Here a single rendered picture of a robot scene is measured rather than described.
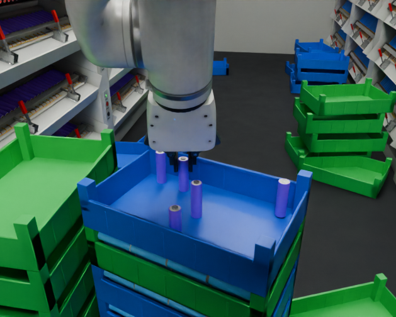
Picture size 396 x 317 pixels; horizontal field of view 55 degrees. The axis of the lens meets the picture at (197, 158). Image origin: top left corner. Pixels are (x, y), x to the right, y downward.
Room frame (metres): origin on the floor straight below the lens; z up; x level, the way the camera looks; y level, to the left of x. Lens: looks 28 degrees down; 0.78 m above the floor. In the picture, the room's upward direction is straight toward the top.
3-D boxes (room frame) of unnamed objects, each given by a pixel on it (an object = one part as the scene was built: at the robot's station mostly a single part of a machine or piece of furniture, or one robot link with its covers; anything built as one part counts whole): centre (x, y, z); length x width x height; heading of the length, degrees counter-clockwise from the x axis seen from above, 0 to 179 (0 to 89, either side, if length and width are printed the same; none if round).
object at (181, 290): (0.50, 0.00, 0.36); 0.30 x 0.20 x 0.08; 61
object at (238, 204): (0.50, 0.00, 0.44); 0.30 x 0.20 x 0.08; 61
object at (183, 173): (0.58, 0.02, 0.44); 0.02 x 0.02 x 0.06
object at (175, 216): (0.43, 0.03, 0.44); 0.02 x 0.02 x 0.06
